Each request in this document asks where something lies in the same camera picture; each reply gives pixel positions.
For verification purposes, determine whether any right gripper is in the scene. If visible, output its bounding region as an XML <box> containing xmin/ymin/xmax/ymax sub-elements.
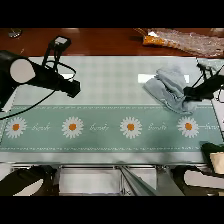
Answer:
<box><xmin>182</xmin><ymin>85</ymin><xmax>203</xmax><ymax>102</ymax></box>

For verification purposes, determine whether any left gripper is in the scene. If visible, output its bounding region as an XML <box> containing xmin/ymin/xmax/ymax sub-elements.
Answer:
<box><xmin>59</xmin><ymin>79</ymin><xmax>82</xmax><ymax>99</ymax></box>

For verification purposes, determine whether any light blue shirt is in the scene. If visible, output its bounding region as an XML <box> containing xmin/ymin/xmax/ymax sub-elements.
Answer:
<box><xmin>142</xmin><ymin>65</ymin><xmax>202</xmax><ymax>116</ymax></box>

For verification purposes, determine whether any clear plastic bag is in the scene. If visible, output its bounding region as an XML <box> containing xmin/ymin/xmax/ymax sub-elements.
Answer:
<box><xmin>134</xmin><ymin>28</ymin><xmax>224</xmax><ymax>59</ymax></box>

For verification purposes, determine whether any dark green garment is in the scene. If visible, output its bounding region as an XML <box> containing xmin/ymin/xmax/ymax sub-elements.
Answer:
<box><xmin>199</xmin><ymin>141</ymin><xmax>224</xmax><ymax>168</ymax></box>

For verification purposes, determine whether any orange package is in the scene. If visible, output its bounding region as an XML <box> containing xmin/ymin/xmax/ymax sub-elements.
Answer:
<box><xmin>142</xmin><ymin>34</ymin><xmax>175</xmax><ymax>48</ymax></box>

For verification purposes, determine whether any beige garment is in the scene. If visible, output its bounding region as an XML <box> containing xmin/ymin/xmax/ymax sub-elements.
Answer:
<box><xmin>208</xmin><ymin>151</ymin><xmax>224</xmax><ymax>175</ymax></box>

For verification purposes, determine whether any round silver object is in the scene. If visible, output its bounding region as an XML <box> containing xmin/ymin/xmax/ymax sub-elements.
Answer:
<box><xmin>8</xmin><ymin>28</ymin><xmax>23</xmax><ymax>39</ymax></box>

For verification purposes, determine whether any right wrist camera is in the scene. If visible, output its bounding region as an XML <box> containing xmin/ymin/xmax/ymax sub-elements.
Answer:
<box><xmin>196</xmin><ymin>62</ymin><xmax>215</xmax><ymax>78</ymax></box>

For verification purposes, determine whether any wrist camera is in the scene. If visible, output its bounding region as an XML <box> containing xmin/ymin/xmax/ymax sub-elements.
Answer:
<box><xmin>196</xmin><ymin>62</ymin><xmax>215</xmax><ymax>78</ymax></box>
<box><xmin>42</xmin><ymin>35</ymin><xmax>73</xmax><ymax>69</ymax></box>

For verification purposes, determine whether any black cable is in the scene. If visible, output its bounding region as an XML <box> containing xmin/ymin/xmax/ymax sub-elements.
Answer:
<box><xmin>0</xmin><ymin>88</ymin><xmax>62</xmax><ymax>120</ymax></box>

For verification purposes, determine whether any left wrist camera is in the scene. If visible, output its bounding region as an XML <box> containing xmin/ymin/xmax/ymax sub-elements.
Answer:
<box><xmin>42</xmin><ymin>35</ymin><xmax>73</xmax><ymax>69</ymax></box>

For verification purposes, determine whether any silver frame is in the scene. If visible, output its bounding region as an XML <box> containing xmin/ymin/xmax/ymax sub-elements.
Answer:
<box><xmin>0</xmin><ymin>162</ymin><xmax>224</xmax><ymax>197</ymax></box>

